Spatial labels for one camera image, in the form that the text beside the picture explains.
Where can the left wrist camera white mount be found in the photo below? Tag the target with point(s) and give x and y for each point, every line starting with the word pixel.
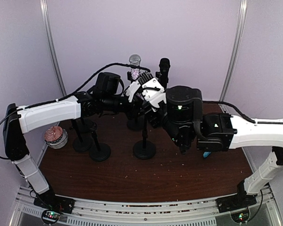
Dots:
pixel 131 90

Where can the rhinestone silver microphone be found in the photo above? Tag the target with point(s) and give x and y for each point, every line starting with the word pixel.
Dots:
pixel 135 60

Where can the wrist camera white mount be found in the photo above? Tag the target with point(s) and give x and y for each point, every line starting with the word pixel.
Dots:
pixel 152 91
pixel 131 90

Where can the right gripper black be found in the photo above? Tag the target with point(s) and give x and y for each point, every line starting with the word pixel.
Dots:
pixel 148 115

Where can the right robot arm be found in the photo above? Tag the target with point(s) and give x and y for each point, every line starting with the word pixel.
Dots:
pixel 178 111

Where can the front aluminium rail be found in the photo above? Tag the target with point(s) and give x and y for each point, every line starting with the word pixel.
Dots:
pixel 199 212

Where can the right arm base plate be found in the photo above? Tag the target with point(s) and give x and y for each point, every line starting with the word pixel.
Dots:
pixel 234 202

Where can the left aluminium corner post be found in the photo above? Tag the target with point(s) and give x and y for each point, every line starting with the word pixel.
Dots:
pixel 50 40

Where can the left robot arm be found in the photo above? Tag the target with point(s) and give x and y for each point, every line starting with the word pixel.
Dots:
pixel 20 120

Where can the black stand of rhinestone microphone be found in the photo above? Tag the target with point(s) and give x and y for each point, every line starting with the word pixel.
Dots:
pixel 135 124

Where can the black stand of blue microphone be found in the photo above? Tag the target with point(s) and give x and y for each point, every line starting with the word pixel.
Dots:
pixel 81 143

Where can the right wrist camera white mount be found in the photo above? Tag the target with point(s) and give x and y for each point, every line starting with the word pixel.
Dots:
pixel 152 91

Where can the blue microphone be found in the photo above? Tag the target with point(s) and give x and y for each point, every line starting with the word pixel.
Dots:
pixel 206 154

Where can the black stand of purple microphone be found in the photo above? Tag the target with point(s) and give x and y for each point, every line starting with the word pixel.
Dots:
pixel 144 149

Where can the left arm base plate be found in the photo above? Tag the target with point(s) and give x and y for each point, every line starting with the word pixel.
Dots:
pixel 58 204

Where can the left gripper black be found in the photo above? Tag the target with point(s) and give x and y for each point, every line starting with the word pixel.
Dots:
pixel 132 111

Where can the aluminium corner post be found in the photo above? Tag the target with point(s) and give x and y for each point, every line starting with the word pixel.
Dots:
pixel 50 40
pixel 236 45

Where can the right aluminium corner post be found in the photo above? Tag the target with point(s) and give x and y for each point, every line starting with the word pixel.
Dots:
pixel 236 45

